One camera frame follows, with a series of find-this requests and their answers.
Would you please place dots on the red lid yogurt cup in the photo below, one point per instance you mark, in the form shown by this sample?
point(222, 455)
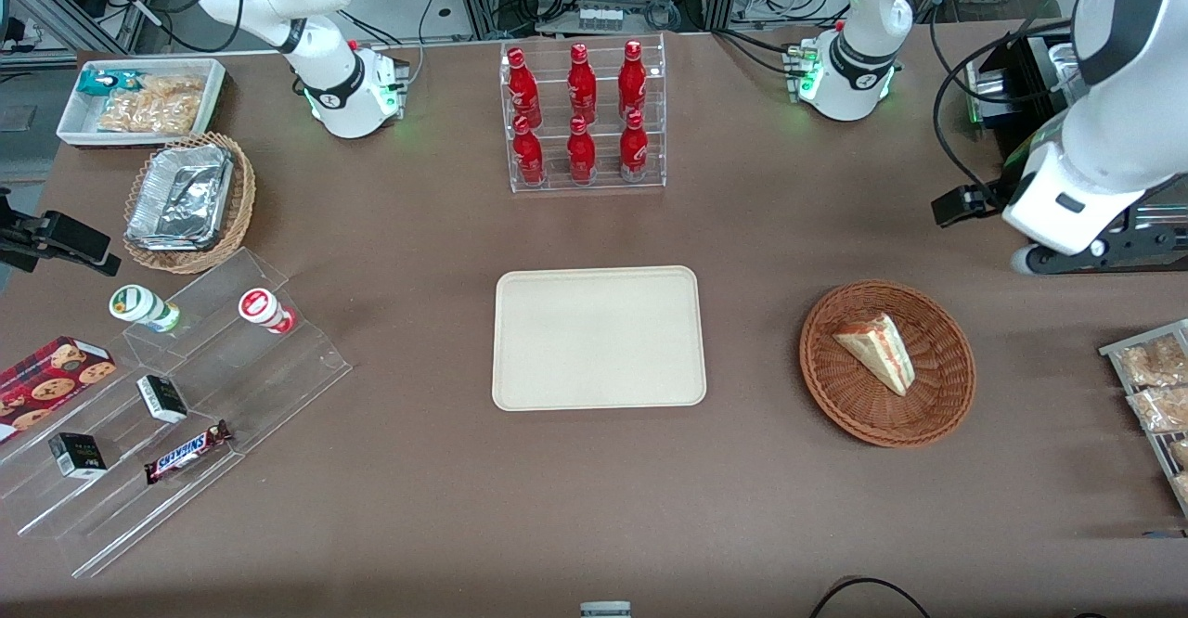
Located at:
point(262, 310)

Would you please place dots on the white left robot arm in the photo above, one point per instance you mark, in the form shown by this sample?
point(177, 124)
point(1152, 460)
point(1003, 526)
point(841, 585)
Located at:
point(1104, 135)

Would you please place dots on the red cola bottle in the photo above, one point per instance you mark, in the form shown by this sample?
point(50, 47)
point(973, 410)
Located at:
point(581, 156)
point(632, 84)
point(528, 159)
point(582, 87)
point(525, 89)
point(634, 152)

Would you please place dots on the clear bag of crackers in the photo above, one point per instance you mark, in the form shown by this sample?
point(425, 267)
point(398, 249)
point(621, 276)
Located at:
point(144, 117)
point(176, 87)

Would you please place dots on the small grey device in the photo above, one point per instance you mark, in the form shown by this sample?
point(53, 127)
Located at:
point(605, 610)

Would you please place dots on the small black box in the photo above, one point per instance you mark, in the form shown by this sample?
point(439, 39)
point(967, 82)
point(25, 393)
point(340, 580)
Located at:
point(77, 456)
point(161, 399)

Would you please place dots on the red cookie box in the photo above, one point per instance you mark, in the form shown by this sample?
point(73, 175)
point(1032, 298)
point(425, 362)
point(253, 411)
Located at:
point(51, 381)

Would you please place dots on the Snickers chocolate bar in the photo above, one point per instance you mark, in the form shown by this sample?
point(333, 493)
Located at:
point(186, 453)

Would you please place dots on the white connector block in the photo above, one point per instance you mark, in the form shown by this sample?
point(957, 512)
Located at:
point(600, 19)

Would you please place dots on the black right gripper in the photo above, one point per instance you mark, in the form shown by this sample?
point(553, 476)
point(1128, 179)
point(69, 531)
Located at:
point(19, 233)

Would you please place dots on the green lid yogurt cup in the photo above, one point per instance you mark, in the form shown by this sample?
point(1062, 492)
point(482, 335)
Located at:
point(139, 307)

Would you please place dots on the grey snack rack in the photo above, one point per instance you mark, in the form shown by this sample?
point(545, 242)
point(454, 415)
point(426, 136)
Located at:
point(1114, 351)

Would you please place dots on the teal snack packet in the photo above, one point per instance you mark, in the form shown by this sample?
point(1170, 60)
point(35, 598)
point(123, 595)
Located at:
point(102, 82)

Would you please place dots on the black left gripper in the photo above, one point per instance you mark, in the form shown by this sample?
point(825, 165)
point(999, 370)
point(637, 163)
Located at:
point(991, 196)

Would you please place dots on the steel warmer pan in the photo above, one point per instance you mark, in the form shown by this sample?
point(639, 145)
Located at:
point(1065, 75)

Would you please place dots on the oval tan wicker basket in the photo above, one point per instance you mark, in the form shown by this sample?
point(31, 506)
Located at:
point(239, 200)

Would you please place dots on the black food warmer cabinet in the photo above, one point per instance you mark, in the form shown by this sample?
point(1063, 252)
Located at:
point(1016, 89)

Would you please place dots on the silver foil tray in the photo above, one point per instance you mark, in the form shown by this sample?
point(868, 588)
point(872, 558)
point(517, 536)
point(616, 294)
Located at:
point(181, 196)

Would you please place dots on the clear bag of fried snacks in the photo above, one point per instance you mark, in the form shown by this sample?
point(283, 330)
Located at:
point(1151, 360)
point(1160, 409)
point(1181, 488)
point(1179, 453)

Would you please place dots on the clear acrylic bottle rack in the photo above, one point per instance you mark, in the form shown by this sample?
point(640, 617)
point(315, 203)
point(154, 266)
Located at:
point(557, 182)

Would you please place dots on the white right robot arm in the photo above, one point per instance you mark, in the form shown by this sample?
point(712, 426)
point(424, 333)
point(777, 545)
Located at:
point(325, 89)

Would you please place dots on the clear acrylic stepped stand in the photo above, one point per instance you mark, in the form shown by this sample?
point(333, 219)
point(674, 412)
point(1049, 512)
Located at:
point(213, 386)

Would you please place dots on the white plastic bin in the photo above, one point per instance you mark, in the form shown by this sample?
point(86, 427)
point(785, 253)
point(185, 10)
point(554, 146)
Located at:
point(79, 122)

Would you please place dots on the triangle sandwich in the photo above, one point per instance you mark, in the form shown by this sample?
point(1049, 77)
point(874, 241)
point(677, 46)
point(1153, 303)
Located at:
point(877, 351)

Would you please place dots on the round brown wicker basket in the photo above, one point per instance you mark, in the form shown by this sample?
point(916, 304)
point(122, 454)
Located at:
point(937, 386)

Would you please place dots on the beige rectangular tray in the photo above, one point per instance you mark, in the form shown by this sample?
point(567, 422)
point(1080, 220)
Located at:
point(599, 340)

